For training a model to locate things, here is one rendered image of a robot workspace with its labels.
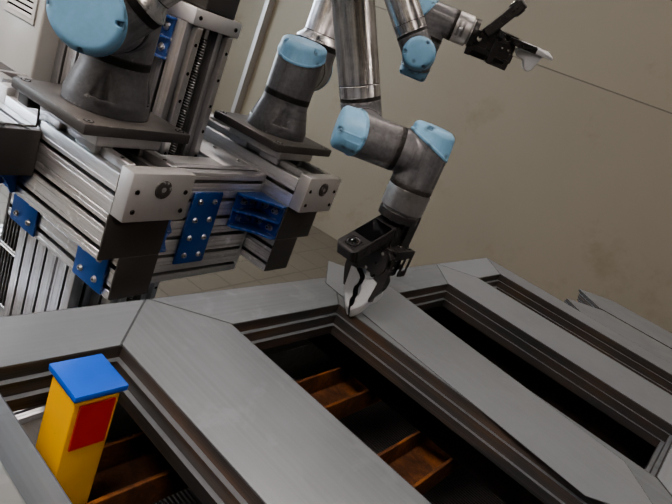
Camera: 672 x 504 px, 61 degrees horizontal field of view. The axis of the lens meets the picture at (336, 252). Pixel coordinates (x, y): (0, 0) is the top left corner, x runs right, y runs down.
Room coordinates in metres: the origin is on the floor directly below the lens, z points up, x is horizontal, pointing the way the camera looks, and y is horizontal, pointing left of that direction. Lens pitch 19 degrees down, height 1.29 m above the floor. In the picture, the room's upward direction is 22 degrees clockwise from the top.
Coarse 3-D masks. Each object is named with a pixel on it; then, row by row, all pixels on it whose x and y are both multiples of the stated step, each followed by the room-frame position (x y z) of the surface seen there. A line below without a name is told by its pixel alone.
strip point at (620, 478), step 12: (624, 468) 0.80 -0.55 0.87; (600, 480) 0.74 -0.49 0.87; (612, 480) 0.75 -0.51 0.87; (624, 480) 0.77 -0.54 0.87; (636, 480) 0.78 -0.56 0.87; (588, 492) 0.70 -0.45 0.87; (600, 492) 0.71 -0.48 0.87; (612, 492) 0.72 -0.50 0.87; (624, 492) 0.74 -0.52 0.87; (636, 492) 0.75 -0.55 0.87
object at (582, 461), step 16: (576, 432) 0.86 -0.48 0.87; (544, 448) 0.77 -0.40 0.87; (560, 448) 0.78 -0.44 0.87; (576, 448) 0.80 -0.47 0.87; (592, 448) 0.83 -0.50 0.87; (560, 464) 0.74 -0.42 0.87; (576, 464) 0.76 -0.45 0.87; (592, 464) 0.78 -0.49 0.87; (608, 464) 0.80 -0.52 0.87; (576, 480) 0.72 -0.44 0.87; (592, 480) 0.73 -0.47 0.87
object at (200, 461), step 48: (432, 288) 1.28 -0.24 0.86; (288, 336) 0.85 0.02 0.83; (336, 336) 0.95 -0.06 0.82; (384, 336) 0.92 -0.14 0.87; (528, 336) 1.22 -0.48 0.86; (576, 336) 1.47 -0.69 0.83; (0, 384) 0.48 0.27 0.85; (48, 384) 0.53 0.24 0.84; (144, 384) 0.57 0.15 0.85; (432, 384) 0.85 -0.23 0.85; (576, 384) 1.14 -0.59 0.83; (144, 432) 0.54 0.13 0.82; (192, 432) 0.52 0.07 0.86; (480, 432) 0.79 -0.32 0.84; (192, 480) 0.49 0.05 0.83; (240, 480) 0.47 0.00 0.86; (528, 480) 0.73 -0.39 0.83
